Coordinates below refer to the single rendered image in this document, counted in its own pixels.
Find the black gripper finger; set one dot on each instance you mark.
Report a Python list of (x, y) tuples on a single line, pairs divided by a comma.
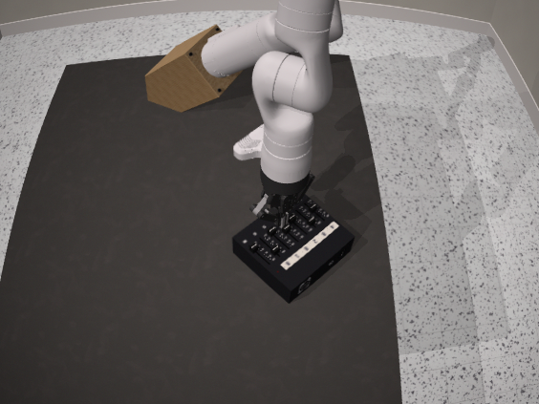
[(274, 214), (295, 200)]

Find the black lighting desk with faders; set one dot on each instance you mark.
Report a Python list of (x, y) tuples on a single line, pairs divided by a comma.
[(290, 259)]

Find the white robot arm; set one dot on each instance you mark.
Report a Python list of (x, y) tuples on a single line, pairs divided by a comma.
[(299, 88)]

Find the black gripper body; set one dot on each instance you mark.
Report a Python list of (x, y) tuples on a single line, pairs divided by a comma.
[(275, 189)]

